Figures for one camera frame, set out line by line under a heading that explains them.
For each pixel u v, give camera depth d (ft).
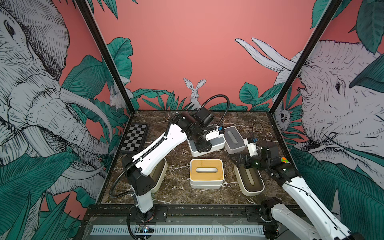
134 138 3.30
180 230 2.30
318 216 1.39
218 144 2.27
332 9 2.29
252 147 2.25
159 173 2.68
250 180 2.62
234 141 3.24
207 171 2.56
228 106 2.01
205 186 2.73
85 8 2.29
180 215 2.45
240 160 2.17
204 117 1.79
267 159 1.87
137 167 1.39
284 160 2.95
